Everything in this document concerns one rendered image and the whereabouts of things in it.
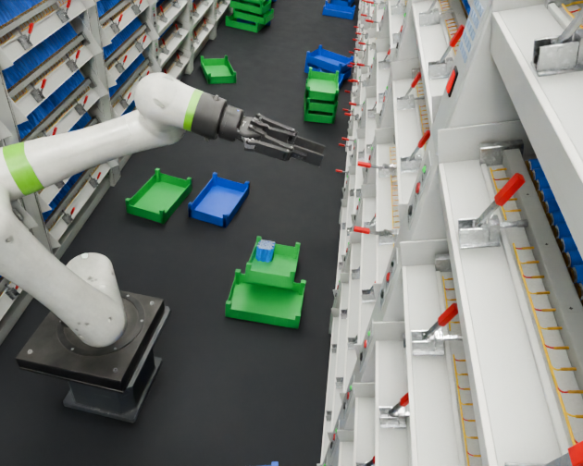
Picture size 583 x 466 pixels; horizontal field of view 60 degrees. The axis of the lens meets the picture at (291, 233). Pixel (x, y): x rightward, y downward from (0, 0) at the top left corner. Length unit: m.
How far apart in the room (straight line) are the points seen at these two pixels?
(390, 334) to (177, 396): 1.10
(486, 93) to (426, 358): 0.34
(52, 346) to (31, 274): 0.48
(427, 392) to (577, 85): 0.39
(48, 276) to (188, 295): 1.01
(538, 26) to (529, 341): 0.30
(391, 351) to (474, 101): 0.47
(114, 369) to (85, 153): 0.63
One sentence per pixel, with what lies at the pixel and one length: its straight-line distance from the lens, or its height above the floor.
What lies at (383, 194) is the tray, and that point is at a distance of 1.29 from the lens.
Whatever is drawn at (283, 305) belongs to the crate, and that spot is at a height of 0.00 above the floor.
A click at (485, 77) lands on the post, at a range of 0.66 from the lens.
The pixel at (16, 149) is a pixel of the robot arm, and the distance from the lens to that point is 1.28.
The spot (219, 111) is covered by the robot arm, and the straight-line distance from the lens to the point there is 1.12.
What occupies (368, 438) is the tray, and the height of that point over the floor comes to 0.70.
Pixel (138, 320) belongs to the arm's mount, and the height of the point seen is 0.35.
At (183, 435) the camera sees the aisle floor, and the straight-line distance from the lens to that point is 1.83.
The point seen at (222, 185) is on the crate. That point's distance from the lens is 2.73.
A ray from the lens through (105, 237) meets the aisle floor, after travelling 2.47.
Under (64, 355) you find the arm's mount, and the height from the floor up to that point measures 0.34.
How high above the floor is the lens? 1.63
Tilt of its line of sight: 41 degrees down
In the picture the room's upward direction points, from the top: 8 degrees clockwise
